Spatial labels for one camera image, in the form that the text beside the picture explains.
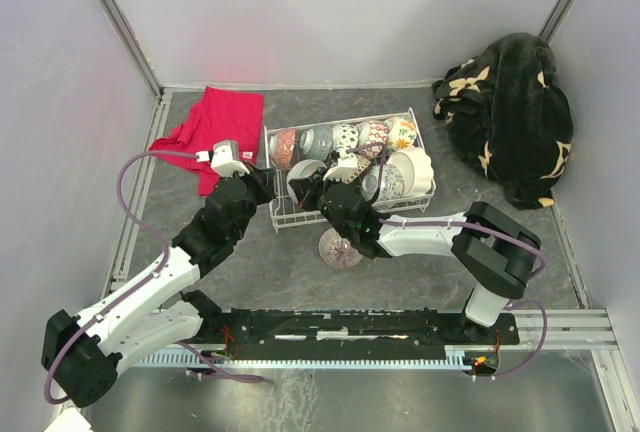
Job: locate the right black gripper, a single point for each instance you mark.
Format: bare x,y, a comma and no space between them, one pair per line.
306,189

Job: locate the red lattice pattern bowl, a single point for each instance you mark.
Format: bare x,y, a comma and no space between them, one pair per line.
372,135

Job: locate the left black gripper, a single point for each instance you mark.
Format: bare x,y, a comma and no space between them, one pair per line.
263,179

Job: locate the white wire dish rack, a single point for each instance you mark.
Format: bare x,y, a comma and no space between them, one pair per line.
284,212

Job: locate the brown square pattern bowl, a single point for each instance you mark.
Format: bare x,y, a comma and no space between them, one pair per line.
363,163

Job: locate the aluminium frame rail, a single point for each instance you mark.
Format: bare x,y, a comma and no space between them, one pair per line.
563,328

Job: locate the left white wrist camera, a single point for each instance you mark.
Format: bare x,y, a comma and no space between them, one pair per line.
225,160

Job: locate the purple line pattern bowl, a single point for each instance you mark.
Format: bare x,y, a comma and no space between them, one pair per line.
337,252

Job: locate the blue triangle pattern bowl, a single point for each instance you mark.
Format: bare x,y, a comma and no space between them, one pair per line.
316,142

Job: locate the plain white bowl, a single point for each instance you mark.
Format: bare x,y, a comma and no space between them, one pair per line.
302,170

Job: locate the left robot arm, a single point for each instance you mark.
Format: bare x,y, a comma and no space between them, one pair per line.
84,353

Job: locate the red geometric pattern bowl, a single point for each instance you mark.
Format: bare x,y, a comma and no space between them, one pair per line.
389,183

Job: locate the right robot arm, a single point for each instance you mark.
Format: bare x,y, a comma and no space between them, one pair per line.
498,252

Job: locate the dark scalloped floral bowl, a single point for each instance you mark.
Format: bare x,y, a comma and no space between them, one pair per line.
281,148

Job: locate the slotted cable duct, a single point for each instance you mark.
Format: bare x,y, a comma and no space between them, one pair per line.
177,357

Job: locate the black diamond pattern bowl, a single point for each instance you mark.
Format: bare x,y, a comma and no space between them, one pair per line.
345,137

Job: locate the black floral plush blanket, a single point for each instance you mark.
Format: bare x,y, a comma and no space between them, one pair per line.
507,120

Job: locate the red folded cloth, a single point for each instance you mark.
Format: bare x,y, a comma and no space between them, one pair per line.
219,115

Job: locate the cream scalloped bowl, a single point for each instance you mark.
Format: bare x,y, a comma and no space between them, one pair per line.
416,169

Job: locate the orange flower leaf bowl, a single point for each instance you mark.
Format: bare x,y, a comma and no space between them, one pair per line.
401,133

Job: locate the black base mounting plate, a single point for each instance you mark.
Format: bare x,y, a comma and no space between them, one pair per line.
384,334

